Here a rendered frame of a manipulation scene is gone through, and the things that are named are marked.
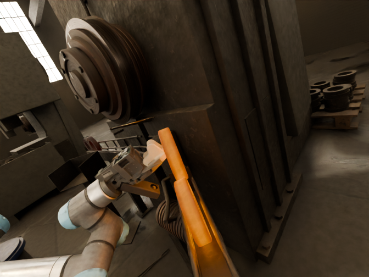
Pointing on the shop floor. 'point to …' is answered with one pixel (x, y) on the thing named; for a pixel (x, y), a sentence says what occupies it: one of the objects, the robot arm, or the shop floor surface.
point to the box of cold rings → (27, 179)
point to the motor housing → (174, 229)
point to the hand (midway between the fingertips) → (170, 148)
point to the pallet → (337, 101)
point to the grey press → (33, 100)
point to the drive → (290, 72)
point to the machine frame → (213, 107)
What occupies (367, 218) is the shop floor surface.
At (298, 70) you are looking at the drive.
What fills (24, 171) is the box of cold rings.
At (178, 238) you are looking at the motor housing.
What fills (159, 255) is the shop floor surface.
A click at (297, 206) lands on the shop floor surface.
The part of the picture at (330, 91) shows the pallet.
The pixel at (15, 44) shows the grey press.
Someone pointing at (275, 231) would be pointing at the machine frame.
